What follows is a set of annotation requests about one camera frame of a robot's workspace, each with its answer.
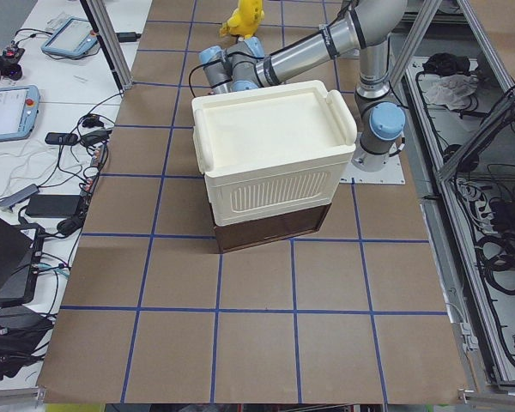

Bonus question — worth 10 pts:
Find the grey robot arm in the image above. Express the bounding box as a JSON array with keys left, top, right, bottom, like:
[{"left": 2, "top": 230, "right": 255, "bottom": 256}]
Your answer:
[{"left": 199, "top": 1, "right": 407, "bottom": 172}]

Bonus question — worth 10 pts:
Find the dark brown drawer cabinet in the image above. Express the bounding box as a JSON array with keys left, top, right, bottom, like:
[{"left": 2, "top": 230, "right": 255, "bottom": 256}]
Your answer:
[{"left": 212, "top": 203, "right": 331, "bottom": 253}]

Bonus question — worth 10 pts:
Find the cream plastic storage box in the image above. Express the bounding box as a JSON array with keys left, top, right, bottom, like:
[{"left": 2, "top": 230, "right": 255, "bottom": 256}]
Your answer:
[{"left": 191, "top": 81, "right": 357, "bottom": 226}]

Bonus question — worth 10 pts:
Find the yellow plush toy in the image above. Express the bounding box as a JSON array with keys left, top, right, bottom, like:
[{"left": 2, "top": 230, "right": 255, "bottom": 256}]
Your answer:
[{"left": 219, "top": 0, "right": 265, "bottom": 39}]

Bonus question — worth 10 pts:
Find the black power adapter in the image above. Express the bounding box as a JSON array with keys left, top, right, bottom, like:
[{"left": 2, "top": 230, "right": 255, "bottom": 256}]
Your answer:
[{"left": 26, "top": 194, "right": 82, "bottom": 218}]

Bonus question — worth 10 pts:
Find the blue teach pendant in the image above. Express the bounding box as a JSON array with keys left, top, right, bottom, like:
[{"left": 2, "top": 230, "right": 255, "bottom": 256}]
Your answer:
[
  {"left": 0, "top": 85, "right": 40, "bottom": 142},
  {"left": 40, "top": 17, "right": 98, "bottom": 60}
]

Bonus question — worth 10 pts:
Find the black laptop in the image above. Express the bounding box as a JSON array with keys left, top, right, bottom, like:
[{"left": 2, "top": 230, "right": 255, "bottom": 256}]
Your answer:
[{"left": 0, "top": 218, "right": 44, "bottom": 307}]

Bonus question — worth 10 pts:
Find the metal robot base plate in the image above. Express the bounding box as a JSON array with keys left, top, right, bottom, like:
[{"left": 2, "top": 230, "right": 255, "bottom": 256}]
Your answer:
[{"left": 340, "top": 147, "right": 406, "bottom": 185}]

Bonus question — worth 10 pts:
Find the aluminium frame post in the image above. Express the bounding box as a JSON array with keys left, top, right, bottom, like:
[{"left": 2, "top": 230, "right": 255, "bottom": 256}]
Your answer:
[{"left": 80, "top": 0, "right": 133, "bottom": 94}]

